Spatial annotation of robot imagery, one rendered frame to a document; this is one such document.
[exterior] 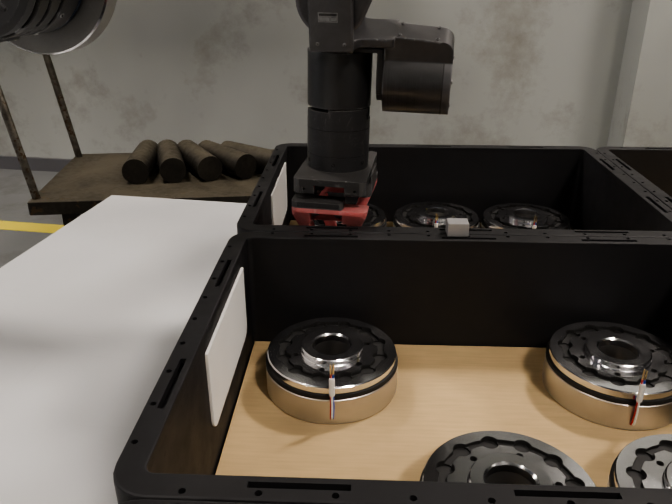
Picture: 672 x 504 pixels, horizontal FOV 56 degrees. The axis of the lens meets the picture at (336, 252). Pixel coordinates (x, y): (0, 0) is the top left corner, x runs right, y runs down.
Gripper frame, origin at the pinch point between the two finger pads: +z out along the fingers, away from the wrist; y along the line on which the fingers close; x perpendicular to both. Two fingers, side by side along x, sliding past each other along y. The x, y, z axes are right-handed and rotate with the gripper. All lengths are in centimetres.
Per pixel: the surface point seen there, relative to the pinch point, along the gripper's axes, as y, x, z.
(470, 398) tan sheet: -15.8, -13.1, 4.2
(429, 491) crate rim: -36.1, -9.6, -5.9
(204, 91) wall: 286, 118, 41
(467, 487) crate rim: -35.6, -11.2, -5.9
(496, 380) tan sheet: -13.1, -15.3, 4.2
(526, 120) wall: 282, -57, 47
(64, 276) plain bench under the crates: 23, 46, 19
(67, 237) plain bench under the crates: 38, 54, 19
